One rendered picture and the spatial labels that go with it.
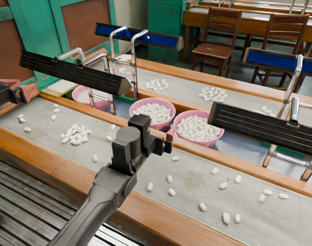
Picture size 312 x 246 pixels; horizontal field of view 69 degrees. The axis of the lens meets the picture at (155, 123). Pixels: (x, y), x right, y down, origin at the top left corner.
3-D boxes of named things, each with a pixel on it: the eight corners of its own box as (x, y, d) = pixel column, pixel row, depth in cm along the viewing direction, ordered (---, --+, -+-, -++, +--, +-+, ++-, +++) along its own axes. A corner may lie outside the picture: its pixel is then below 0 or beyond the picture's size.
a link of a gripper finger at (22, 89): (25, 75, 90) (3, 85, 84) (37, 79, 88) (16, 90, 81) (30, 90, 94) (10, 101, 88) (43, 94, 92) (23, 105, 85)
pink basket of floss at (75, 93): (117, 112, 144) (115, 99, 138) (74, 118, 139) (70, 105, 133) (113, 91, 165) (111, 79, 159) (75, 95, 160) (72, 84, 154)
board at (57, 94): (57, 98, 140) (57, 96, 140) (41, 92, 146) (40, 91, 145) (93, 76, 163) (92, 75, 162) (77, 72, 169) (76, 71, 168)
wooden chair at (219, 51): (188, 83, 312) (195, 12, 255) (199, 71, 340) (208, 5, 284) (218, 92, 294) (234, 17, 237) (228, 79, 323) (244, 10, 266)
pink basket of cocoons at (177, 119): (212, 162, 111) (216, 149, 105) (164, 144, 121) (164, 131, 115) (226, 131, 129) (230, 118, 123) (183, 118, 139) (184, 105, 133)
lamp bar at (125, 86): (121, 98, 89) (119, 82, 85) (18, 66, 112) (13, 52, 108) (132, 89, 95) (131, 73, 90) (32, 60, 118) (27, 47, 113)
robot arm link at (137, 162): (128, 138, 60) (113, 155, 55) (147, 145, 58) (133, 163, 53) (129, 156, 64) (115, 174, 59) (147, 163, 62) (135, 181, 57)
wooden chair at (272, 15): (256, 100, 278) (282, 23, 222) (249, 83, 312) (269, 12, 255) (293, 102, 275) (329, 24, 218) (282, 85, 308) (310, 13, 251)
